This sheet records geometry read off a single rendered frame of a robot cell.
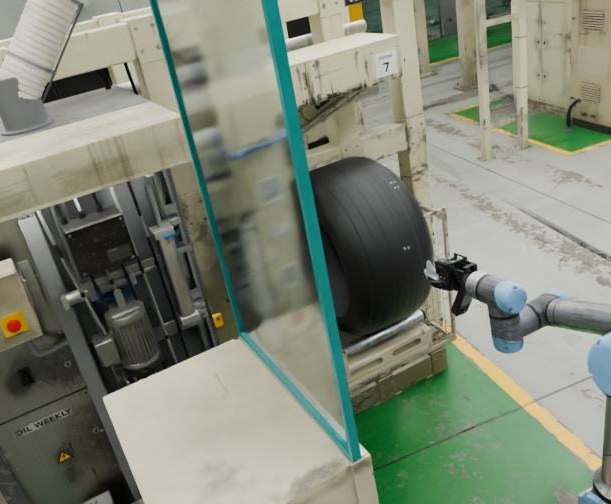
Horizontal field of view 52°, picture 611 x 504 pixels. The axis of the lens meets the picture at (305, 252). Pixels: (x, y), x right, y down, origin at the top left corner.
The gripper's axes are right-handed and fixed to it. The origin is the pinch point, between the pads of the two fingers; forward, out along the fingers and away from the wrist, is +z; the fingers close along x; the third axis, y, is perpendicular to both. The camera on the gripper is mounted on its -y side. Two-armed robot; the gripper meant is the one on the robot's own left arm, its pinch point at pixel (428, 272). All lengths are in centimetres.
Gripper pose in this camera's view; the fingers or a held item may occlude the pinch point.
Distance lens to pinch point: 186.9
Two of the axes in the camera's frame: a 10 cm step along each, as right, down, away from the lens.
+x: -8.7, 3.3, -3.7
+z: -4.5, -2.1, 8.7
